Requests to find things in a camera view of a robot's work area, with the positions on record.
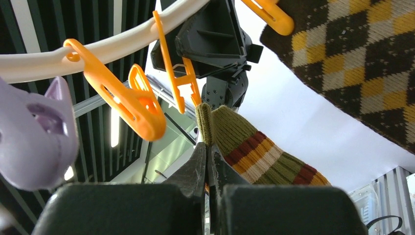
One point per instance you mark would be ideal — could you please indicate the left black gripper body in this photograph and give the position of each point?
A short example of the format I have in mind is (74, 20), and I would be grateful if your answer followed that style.
(214, 42)

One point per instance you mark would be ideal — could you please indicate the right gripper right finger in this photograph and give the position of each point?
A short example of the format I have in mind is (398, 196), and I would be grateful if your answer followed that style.
(229, 197)

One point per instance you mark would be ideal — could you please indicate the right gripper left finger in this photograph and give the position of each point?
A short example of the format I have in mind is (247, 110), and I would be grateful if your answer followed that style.
(190, 179)

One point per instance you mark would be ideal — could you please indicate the olive green sock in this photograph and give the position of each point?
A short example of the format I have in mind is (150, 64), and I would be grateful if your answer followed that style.
(253, 155)

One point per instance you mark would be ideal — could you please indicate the brown argyle sock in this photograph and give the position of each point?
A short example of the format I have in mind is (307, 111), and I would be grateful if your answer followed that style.
(357, 54)

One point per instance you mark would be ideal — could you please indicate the white oval sock hanger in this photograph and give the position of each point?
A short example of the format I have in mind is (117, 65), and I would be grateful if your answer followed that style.
(18, 68)

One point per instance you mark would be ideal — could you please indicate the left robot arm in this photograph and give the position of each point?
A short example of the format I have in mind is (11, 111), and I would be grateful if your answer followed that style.
(230, 92)

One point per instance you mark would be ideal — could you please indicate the purple clothespin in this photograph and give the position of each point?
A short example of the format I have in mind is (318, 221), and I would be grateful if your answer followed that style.
(38, 136)

